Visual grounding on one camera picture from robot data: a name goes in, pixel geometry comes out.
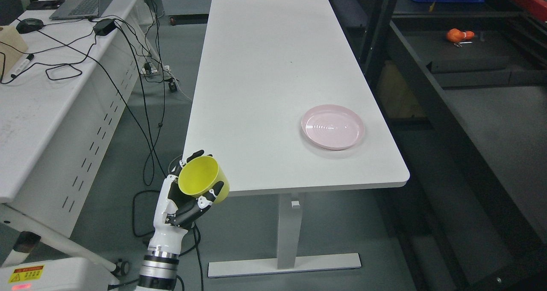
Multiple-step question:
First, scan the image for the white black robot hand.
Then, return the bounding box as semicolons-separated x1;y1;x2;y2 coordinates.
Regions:
148;150;223;256

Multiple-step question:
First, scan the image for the yellow plastic cup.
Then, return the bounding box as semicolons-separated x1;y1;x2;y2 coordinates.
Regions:
178;156;230;203

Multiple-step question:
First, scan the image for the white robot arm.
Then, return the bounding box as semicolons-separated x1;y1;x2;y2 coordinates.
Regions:
135;250;179;291

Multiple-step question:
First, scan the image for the dark metal shelf rack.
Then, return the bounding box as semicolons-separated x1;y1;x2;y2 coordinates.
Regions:
333;0;546;291

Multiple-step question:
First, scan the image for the orange toy on shelf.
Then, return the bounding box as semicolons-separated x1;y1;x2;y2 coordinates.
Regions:
446;28;475;43

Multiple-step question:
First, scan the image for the white power strip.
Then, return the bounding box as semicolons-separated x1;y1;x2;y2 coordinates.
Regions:
139;62;171;77

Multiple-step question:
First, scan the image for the white standing desk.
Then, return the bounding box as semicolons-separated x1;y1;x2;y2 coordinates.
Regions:
184;0;410;278

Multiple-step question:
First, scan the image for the white side desk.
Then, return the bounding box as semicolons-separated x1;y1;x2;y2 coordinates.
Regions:
1;10;144;272

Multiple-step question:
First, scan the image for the pink plastic plate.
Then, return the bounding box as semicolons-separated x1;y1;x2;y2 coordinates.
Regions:
300;104;365;151

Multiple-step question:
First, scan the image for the black power adapter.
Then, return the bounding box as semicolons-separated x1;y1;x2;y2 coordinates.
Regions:
93;18;117;36

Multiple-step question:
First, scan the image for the black marker pen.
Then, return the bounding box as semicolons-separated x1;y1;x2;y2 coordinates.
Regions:
10;54;35;79

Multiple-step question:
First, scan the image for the grey laptop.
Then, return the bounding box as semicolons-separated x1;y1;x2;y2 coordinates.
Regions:
49;0;113;21

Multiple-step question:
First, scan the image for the cardboard box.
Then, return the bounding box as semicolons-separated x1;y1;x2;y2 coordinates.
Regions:
0;25;29;76

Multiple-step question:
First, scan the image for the black computer mouse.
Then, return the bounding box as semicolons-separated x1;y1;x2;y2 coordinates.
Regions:
15;18;45;34

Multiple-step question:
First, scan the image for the grey office chair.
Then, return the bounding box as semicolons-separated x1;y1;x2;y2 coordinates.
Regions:
0;0;30;26

